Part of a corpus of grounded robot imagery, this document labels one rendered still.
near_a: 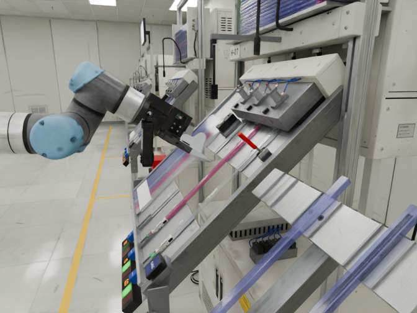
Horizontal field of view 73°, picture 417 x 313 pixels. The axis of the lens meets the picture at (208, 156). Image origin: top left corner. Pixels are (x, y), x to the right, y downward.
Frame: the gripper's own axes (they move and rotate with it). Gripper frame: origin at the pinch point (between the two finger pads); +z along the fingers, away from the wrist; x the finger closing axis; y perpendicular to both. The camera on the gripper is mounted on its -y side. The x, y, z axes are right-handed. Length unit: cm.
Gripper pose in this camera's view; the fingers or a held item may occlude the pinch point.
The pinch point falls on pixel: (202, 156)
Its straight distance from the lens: 74.9
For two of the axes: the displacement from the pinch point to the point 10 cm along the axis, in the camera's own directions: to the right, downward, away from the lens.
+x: -2.8, -2.3, 9.3
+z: 8.1, 4.7, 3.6
